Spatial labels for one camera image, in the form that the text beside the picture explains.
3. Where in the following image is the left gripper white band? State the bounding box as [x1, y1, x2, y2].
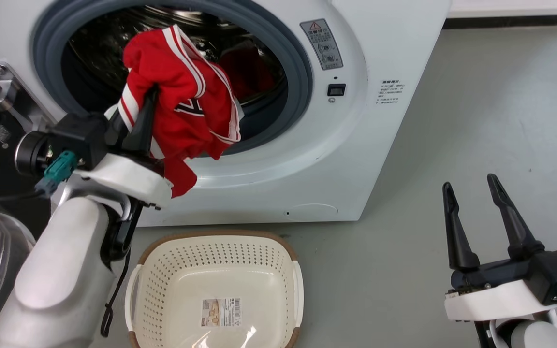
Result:
[68, 86, 174, 210]

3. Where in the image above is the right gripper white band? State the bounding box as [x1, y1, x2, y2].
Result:
[442, 174, 557, 323]

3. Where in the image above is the red jersey with white stripes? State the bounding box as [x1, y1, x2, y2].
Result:
[104, 25, 244, 198]

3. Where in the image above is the steel washing machine drum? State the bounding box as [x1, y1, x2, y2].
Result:
[61, 5, 289, 127]

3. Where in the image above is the white front-load washing machine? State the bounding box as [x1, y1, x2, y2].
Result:
[0, 0, 452, 227]

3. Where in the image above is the cream perforated laundry basket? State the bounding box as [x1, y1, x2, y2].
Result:
[125, 231, 305, 348]

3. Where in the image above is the basket product label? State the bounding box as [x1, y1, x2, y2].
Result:
[201, 297, 242, 328]

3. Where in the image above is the red garment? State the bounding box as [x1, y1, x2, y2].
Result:
[218, 45, 276, 102]

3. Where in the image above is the white text label sticker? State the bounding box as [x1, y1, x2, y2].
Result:
[376, 79, 404, 105]

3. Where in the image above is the round filter cover flap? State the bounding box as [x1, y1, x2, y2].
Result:
[285, 203, 340, 223]

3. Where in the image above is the grey rubber door gasket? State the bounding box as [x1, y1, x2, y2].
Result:
[32, 0, 314, 157]

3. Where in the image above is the grey warning sticker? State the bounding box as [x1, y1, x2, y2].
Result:
[300, 19, 344, 71]

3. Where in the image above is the white ledge with dark base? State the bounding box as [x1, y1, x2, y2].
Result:
[442, 0, 557, 29]

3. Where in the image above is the teal left cable connector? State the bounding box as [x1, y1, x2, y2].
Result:
[35, 150, 79, 195]

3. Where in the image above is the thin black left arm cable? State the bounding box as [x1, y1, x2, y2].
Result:
[100, 244, 132, 338]

